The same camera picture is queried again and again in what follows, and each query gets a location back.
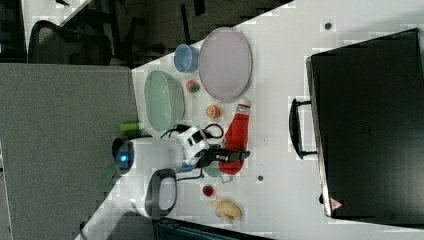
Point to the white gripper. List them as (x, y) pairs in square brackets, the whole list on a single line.
[(195, 144)]

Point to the red felt ketchup bottle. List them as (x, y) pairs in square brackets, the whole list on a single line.
[(236, 136)]

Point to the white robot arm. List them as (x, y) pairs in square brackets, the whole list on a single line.
[(148, 168)]

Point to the grey round plate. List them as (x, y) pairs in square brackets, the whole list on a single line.
[(225, 64)]

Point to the green small cup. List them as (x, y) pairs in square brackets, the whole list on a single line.
[(213, 170)]

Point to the red felt tomato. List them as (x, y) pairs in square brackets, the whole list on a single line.
[(208, 190)]

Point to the felt orange slice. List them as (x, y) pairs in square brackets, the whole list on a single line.
[(213, 112)]

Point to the felt strawberry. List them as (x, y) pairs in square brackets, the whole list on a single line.
[(192, 86)]

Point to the green oval dish rack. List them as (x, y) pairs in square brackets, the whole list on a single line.
[(164, 100)]

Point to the dark bin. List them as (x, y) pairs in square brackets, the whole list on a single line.
[(171, 229)]

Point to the blue cup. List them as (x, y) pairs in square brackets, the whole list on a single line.
[(186, 58)]

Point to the black toaster oven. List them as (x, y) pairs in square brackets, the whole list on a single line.
[(367, 109)]

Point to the black office chair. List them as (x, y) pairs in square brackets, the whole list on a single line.
[(77, 44)]

